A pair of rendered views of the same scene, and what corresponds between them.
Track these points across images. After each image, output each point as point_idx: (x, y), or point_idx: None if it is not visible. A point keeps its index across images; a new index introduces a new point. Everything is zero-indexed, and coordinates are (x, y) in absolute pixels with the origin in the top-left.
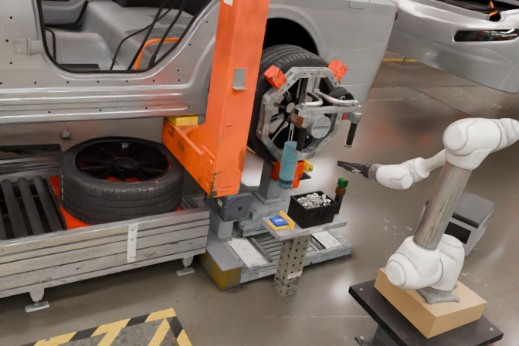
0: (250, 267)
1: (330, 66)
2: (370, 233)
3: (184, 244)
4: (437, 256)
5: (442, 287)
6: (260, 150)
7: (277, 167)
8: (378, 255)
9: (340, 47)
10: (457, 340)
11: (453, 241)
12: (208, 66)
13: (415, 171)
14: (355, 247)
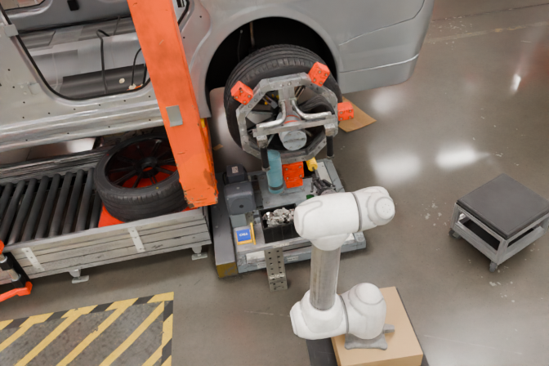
0: (248, 260)
1: (310, 70)
2: (404, 222)
3: (187, 238)
4: (328, 317)
5: (359, 336)
6: None
7: None
8: (398, 250)
9: (354, 31)
10: None
11: (368, 295)
12: (197, 77)
13: None
14: (377, 239)
